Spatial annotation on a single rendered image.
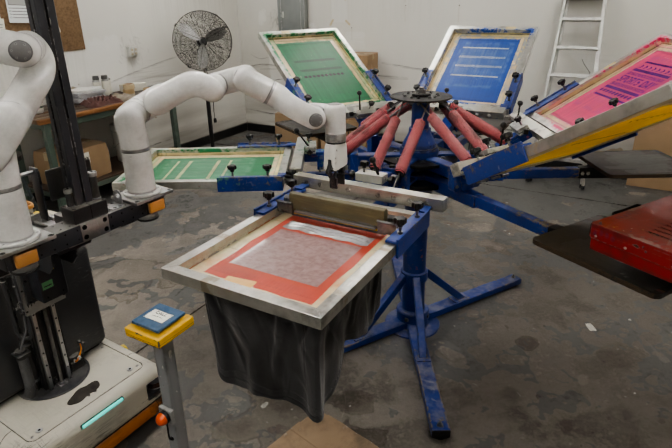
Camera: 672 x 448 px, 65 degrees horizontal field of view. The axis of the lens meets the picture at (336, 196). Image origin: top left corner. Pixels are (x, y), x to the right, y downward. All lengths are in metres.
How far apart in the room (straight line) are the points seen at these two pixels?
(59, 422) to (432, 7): 5.08
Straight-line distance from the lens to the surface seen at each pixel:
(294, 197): 2.05
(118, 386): 2.48
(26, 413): 2.52
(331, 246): 1.85
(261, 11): 7.17
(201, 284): 1.64
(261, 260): 1.78
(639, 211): 1.96
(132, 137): 1.87
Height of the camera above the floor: 1.78
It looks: 21 degrees down
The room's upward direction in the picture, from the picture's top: 1 degrees counter-clockwise
